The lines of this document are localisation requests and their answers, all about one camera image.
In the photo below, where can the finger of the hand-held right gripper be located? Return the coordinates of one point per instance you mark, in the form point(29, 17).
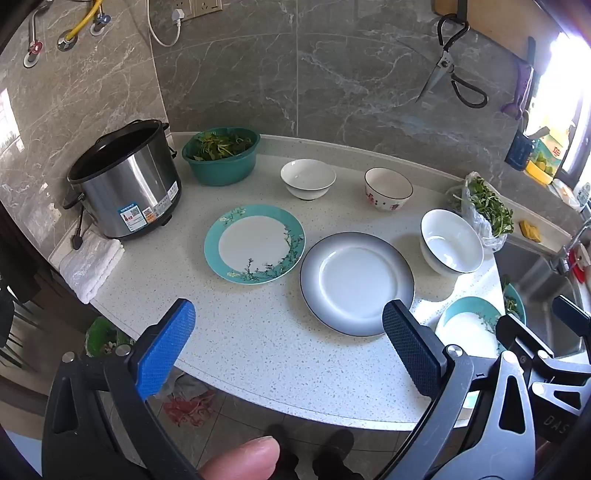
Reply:
point(572, 314)
point(517, 332)

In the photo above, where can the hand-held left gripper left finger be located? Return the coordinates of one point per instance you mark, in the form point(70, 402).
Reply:
point(166, 350)

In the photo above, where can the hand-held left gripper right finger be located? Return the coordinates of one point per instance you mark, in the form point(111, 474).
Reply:
point(411, 350)

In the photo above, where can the teal floral plate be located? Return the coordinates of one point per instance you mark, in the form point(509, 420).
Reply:
point(254, 242)
point(461, 327)

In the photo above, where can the small white bowl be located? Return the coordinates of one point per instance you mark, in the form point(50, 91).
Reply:
point(307, 177)

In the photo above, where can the person's left hand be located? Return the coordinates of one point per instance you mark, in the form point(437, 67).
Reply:
point(240, 459)

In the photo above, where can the teal bowl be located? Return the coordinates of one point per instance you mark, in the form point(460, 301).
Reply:
point(517, 300)

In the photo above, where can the stainless steel sink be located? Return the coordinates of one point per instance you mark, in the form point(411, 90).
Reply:
point(535, 286)

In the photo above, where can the metal faucet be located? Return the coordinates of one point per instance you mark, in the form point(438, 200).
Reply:
point(565, 258)

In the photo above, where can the red patterned cloth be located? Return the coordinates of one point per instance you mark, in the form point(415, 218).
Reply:
point(189, 408)

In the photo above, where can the green trash bin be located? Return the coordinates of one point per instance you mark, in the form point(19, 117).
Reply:
point(99, 337)

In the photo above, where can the grey rimmed white plate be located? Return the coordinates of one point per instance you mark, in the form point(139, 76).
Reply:
point(355, 281)

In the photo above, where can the yellow sponge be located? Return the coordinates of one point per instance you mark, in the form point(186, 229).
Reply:
point(531, 230)

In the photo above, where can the large white bowl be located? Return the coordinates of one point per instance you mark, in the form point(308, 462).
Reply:
point(450, 244)

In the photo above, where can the clear plastic bag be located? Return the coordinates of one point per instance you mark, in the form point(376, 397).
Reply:
point(480, 226)

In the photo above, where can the white folded towel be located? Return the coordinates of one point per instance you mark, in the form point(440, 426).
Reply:
point(90, 265)

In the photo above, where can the black shoe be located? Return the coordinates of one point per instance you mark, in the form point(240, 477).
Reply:
point(334, 452)
point(291, 461)

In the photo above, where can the leafy greens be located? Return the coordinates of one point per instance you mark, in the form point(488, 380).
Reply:
point(489, 207)
point(217, 145)

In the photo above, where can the yellow bowl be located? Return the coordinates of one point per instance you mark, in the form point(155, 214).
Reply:
point(538, 174)

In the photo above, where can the dark rimmed patterned bowl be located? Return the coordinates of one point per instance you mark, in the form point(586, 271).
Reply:
point(385, 184)

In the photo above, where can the stainless steel rice cooker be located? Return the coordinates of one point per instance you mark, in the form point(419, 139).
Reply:
point(134, 184)

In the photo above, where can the blue utensil holder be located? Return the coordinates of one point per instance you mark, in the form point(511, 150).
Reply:
point(519, 152)

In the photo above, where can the teal plastic basin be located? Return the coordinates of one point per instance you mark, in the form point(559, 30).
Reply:
point(221, 170)

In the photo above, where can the black kitchen scissors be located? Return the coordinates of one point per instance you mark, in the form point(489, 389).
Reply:
point(443, 62)

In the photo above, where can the wooden cutting board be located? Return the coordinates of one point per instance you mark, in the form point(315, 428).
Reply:
point(498, 27)

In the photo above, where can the red pipe valve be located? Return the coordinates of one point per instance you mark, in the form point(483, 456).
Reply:
point(33, 50)

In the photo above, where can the blue pipe valve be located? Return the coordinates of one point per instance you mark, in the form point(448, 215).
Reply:
point(101, 21)

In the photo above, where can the wall power socket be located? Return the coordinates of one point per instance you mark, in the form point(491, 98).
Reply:
point(203, 7)

